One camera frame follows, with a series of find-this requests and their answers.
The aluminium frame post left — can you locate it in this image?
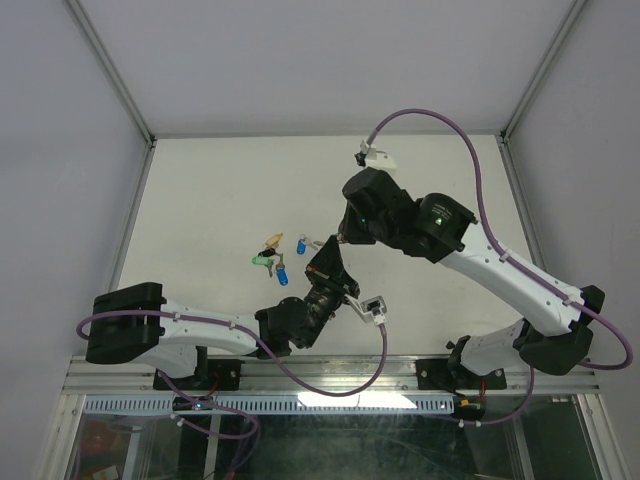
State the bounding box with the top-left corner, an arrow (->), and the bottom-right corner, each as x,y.
63,0 -> 156,145

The aluminium frame post right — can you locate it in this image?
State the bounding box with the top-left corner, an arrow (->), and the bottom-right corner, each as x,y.
500,0 -> 591,143

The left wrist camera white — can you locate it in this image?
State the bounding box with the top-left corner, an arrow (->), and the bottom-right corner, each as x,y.
345,295 -> 387,326

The blue key tag upper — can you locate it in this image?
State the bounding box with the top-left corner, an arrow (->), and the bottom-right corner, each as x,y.
296,238 -> 306,255

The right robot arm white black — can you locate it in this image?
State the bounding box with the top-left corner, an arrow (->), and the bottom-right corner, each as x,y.
339,168 -> 604,387

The silver key on upper blue tag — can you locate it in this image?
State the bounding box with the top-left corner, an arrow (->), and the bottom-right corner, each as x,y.
299,234 -> 320,250

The blue key tag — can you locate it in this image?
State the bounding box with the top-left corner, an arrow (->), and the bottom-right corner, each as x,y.
296,238 -> 306,255
276,266 -> 289,286

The green key tag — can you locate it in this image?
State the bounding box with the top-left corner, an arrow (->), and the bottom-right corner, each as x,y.
252,256 -> 273,266

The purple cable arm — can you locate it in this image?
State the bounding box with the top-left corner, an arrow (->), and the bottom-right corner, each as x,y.
75,309 -> 391,397
367,107 -> 634,431

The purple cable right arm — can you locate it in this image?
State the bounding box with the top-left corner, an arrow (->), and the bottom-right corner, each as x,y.
367,107 -> 634,431

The white cable duct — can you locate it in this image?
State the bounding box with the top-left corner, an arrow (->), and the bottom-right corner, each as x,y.
85,392 -> 454,416

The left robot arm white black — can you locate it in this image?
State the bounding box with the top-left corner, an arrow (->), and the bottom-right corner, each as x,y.
79,235 -> 360,389

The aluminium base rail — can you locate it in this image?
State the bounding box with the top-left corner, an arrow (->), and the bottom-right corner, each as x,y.
62,355 -> 600,396

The aluminium frame post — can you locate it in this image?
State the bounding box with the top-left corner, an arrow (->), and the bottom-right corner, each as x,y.
63,0 -> 156,145
500,0 -> 591,143

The yellow key tag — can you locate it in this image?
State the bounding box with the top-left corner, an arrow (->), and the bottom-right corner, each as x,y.
265,233 -> 283,249

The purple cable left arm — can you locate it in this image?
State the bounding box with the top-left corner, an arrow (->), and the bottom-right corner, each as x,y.
75,309 -> 391,397

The black key tag with keys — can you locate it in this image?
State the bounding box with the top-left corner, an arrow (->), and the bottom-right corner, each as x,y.
258,248 -> 279,258

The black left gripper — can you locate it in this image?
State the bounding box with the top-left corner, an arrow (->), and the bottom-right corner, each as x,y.
302,237 -> 360,349

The blue key tag lower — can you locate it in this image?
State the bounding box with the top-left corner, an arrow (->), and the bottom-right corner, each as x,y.
276,266 -> 289,286

